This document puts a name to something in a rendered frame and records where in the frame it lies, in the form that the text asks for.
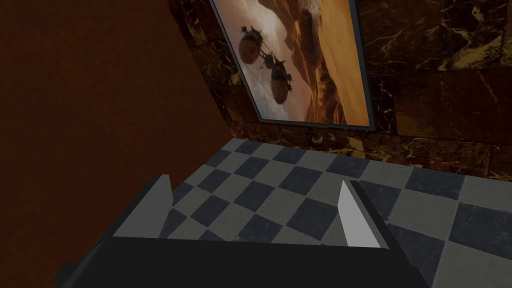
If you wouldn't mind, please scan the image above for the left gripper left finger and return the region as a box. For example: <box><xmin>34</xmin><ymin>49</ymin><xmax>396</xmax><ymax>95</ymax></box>
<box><xmin>112</xmin><ymin>173</ymin><xmax>174</xmax><ymax>240</ymax></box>

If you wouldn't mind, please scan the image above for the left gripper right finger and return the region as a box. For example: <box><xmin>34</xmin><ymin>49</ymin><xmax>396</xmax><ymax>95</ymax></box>
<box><xmin>337</xmin><ymin>179</ymin><xmax>390</xmax><ymax>250</ymax></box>

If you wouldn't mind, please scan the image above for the framed desert airship picture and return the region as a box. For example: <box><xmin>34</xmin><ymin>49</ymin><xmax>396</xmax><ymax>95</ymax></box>
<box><xmin>208</xmin><ymin>0</ymin><xmax>377</xmax><ymax>132</ymax></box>

